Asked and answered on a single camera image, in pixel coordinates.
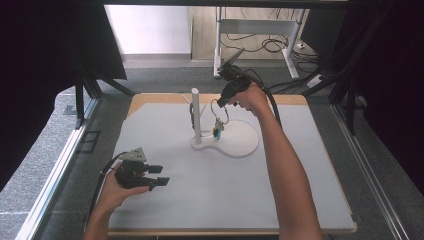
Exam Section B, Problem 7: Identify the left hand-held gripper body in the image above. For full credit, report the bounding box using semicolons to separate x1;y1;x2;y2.
114;147;150;190

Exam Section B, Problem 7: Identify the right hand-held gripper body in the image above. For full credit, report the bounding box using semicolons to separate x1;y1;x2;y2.
218;48;254;100

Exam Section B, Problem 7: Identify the silver wire key ring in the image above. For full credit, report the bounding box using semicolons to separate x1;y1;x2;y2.
209;98;231;127

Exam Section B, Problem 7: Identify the white key holder stand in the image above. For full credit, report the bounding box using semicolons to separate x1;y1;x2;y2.
181;87;260;159

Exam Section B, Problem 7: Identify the person's right hand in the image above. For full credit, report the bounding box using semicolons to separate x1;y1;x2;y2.
229;83;270;117

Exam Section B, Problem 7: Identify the person's left hand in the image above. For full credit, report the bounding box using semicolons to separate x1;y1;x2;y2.
94;161;150;215

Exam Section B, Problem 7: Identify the white table mat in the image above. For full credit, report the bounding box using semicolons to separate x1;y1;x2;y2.
108;101;358;232

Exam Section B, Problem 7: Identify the white power strip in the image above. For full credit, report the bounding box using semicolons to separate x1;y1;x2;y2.
306;73;325;89

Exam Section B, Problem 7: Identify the black metal stand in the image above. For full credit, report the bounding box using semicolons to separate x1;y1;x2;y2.
301;6;394;136
73;61;137;130

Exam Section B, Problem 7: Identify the black curtain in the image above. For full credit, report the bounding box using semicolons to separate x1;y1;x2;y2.
0;0;128;192
301;0;424;198

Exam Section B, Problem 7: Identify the left hand-held gripper black cable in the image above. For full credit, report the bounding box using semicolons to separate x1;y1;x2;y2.
87;151;130;223

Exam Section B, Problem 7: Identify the hand-held gripper black cable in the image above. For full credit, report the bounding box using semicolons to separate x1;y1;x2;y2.
244;68;284;130
87;151;130;223

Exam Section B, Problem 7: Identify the right hand-held gripper black cable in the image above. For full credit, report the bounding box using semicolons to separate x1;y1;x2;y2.
244;68;284;130

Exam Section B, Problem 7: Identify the black floor bracket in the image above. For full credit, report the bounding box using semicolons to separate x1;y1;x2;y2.
77;130;101;155

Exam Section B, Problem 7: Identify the black floor cable bundle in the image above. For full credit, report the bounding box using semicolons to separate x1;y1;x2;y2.
220;7;320;64

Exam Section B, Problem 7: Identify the white desk frame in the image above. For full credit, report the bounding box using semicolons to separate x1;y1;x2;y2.
213;6;306;80

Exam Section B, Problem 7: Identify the aluminium frame rail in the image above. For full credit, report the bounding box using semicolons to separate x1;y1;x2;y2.
331;103;410;240
14;98;102;240

